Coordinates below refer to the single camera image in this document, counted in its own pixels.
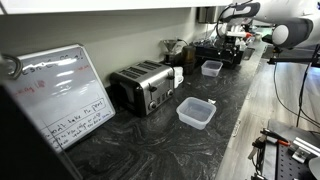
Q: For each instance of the white ceramic mug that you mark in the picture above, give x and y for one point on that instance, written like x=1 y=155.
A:
x=179 y=76

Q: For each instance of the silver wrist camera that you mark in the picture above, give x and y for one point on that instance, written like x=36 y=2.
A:
x=236 y=33

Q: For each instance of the brown translucent lidded container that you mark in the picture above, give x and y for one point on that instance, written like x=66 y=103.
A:
x=189 y=58

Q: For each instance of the black cart platform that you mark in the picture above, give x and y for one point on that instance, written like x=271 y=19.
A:
x=283 y=125

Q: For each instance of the steel wall dispenser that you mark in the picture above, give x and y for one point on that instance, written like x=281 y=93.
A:
x=207 y=15

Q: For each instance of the black toggle clamp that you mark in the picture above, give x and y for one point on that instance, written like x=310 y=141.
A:
x=258 y=176
x=256 y=145

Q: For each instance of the black countertop appliance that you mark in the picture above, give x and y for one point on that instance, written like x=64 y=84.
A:
x=210 y=51

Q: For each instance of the clear square plastic container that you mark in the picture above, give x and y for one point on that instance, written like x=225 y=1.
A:
x=196 y=113
x=211 y=68

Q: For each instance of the white wall cabinet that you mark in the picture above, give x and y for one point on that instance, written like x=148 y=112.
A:
x=100 y=4

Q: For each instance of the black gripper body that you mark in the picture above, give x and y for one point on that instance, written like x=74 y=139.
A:
x=232 y=42

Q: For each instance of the aluminium mounting bracket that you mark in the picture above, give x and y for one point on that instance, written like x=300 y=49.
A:
x=301 y=151

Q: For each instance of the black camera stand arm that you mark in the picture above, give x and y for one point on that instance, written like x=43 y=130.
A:
x=293 y=60

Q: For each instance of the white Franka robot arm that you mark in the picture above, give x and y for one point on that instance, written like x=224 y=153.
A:
x=293 y=20

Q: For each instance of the dark glass coffee carafe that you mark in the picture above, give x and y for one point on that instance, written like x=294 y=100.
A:
x=170 y=59

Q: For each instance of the small framed whiteboard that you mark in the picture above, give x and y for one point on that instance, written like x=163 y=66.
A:
x=66 y=96

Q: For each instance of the metal cone coffee dripper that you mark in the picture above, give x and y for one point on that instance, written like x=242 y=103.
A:
x=170 y=45

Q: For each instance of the crumpled white paper scrap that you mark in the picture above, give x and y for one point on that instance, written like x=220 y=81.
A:
x=211 y=101

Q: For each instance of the stainless steel four-slot toaster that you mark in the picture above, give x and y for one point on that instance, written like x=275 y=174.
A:
x=143 y=86

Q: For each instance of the black perforated breadboard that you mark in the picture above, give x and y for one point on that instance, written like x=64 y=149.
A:
x=290 y=166

